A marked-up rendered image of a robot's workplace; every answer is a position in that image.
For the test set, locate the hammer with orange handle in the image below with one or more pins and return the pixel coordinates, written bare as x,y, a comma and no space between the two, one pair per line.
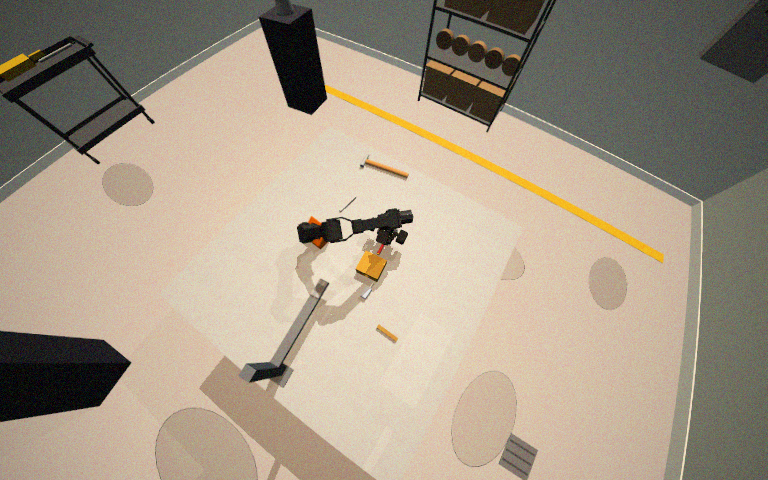
379,166

